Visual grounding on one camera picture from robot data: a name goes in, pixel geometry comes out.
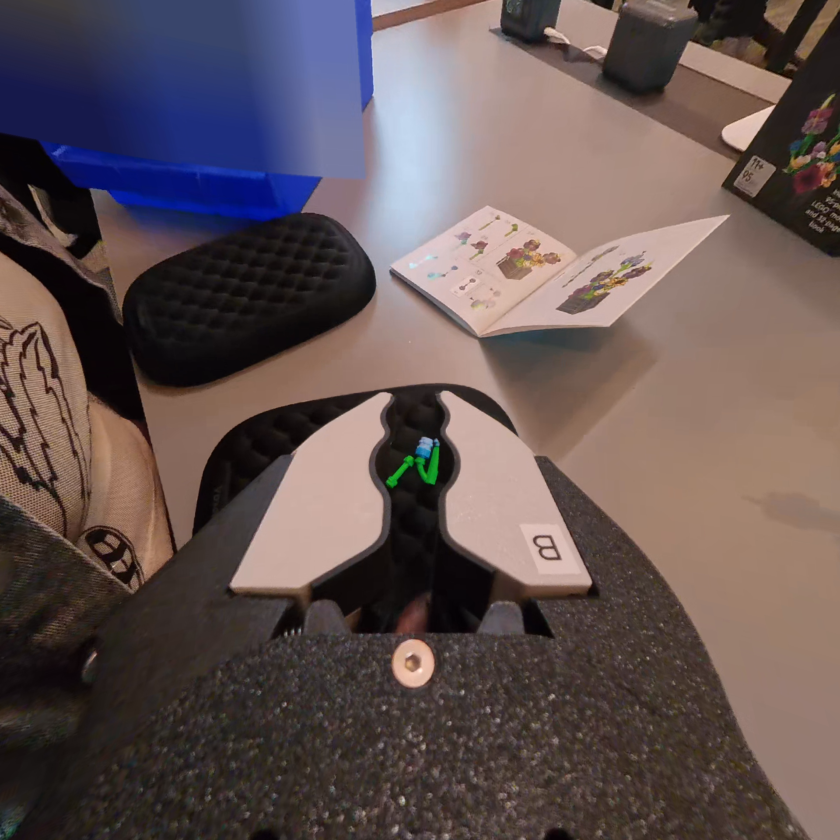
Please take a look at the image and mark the person's right hand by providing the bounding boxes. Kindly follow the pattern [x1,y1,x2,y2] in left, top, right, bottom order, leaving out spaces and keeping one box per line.
[394,591,433,634]

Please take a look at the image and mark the blue plastic parts bin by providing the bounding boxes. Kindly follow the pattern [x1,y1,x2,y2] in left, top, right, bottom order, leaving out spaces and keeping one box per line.
[39,0,375,222]

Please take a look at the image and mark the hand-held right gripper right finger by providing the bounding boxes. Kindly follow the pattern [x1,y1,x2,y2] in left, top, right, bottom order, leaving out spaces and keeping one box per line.
[435,390,597,603]

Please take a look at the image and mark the white floral print shirt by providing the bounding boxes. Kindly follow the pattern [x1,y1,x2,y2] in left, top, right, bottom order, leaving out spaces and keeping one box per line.
[0,252,175,572]

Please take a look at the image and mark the black quilted wrist rest pad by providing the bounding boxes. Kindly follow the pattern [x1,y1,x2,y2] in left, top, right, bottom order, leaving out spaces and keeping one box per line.
[122,211,378,388]
[192,384,519,536]

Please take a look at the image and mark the grey closed charger case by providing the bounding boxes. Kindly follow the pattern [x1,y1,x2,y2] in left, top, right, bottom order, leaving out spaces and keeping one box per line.
[602,0,698,94]

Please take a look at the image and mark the white monitor stand base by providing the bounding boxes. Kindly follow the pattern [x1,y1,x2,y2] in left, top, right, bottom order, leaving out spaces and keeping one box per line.
[721,104,778,153]

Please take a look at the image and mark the lego instruction booklet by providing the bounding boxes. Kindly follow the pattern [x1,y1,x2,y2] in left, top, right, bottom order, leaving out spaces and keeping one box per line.
[390,205,731,340]

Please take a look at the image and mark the grey battery charging case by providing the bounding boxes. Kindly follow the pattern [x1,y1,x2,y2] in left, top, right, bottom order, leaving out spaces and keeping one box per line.
[500,0,563,45]

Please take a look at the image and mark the blue flower lego stem assembly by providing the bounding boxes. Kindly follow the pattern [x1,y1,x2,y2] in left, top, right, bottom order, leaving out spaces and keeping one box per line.
[385,436,442,489]

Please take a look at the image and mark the black flower lego box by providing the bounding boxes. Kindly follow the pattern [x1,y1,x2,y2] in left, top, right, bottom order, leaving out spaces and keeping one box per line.
[722,0,840,258]

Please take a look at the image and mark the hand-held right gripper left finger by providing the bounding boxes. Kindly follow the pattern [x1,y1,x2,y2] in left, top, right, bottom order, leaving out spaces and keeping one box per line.
[228,391,396,608]

